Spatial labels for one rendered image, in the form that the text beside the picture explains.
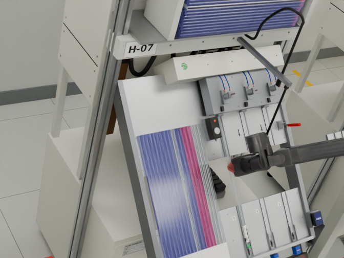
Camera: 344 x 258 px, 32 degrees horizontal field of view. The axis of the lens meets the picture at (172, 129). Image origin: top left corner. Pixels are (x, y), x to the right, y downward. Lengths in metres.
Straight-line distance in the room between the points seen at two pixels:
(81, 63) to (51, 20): 1.38
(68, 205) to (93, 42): 0.79
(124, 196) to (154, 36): 0.77
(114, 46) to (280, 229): 0.94
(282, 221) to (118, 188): 0.66
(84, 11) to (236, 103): 0.63
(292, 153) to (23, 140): 1.96
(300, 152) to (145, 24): 0.65
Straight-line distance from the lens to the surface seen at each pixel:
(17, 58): 3.66
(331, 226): 2.72
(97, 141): 2.14
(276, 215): 2.33
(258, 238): 2.27
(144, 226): 2.03
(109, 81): 1.99
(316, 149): 2.00
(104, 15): 2.04
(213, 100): 2.13
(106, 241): 2.33
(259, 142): 2.03
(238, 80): 2.22
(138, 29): 1.94
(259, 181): 3.72
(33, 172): 3.38
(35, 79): 3.80
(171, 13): 1.89
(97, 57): 2.12
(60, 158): 2.57
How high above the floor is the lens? 2.31
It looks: 36 degrees down
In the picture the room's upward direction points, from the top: 16 degrees clockwise
